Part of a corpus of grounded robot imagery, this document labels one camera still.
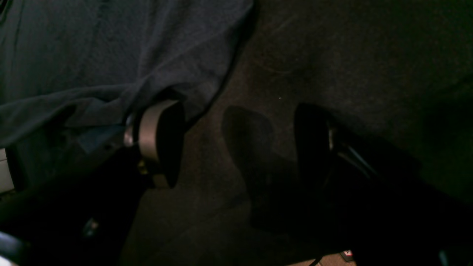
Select small labelled grey box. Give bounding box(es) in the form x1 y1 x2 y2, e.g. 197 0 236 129
340 249 354 262

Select black table cloth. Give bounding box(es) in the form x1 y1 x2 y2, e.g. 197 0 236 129
117 0 472 266

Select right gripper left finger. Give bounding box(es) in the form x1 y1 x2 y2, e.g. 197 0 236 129
124 99 186 189

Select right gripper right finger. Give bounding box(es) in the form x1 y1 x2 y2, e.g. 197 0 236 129
294 103 334 192

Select dark grey T-shirt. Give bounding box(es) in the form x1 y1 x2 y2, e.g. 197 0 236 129
1 0 254 148

